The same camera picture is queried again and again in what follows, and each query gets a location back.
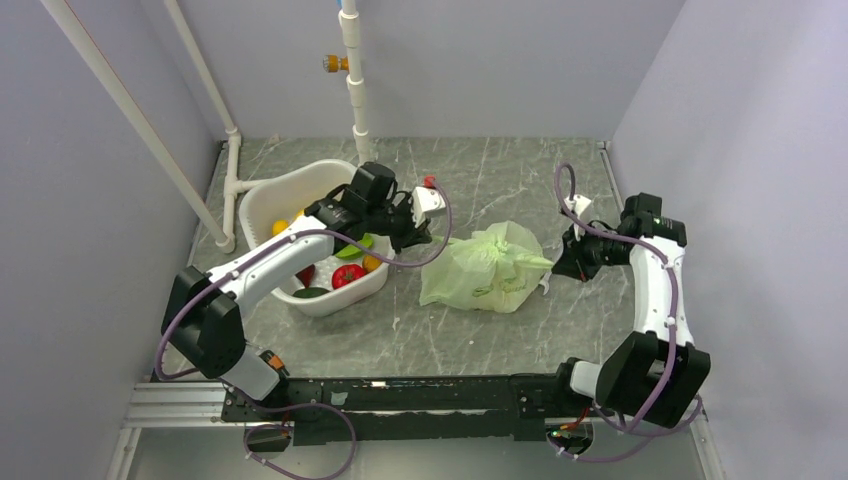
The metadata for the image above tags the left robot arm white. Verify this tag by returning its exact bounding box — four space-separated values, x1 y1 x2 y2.
154 162 452 420

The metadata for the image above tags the dark green fake avocado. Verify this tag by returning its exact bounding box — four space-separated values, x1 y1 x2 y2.
291 287 330 299

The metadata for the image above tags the green fake star fruit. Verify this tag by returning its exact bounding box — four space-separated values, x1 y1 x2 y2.
335 233 374 261

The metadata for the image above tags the white diagonal pvc pipe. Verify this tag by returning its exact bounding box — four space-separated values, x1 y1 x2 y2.
41 0 236 253

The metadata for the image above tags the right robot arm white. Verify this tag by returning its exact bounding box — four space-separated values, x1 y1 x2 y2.
550 193 711 429

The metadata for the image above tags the thin white diagonal pipe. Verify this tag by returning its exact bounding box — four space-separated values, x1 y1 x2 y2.
163 0 263 252

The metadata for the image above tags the small orange fake fruit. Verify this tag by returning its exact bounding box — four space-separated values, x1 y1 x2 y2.
361 255 382 273

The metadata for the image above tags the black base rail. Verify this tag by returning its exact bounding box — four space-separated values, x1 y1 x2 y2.
221 373 590 446

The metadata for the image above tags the silver open-end wrench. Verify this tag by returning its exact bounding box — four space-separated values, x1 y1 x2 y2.
539 272 551 296

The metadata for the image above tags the orange pipe valve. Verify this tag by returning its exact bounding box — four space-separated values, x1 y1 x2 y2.
323 55 349 73

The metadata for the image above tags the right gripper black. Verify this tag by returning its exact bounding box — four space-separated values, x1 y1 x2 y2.
553 220 631 283

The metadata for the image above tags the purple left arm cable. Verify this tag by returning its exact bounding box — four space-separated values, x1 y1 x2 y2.
154 177 455 480

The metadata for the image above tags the red fake tomato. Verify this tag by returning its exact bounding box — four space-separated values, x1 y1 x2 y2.
331 264 368 290

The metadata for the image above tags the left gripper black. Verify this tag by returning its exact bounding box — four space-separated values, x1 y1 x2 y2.
365 191 430 254

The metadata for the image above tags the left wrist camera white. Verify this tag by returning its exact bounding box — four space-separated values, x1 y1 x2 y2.
411 175 447 226

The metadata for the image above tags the white vertical pvc pipe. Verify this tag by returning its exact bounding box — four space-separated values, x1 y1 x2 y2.
338 0 372 165

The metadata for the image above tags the light green plastic bag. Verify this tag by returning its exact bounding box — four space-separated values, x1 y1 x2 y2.
419 221 554 314

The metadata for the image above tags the white plastic basket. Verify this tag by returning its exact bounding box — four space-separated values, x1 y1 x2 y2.
238 159 389 317

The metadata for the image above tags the yellow fake corn cob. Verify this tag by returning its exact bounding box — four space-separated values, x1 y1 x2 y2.
271 219 289 237

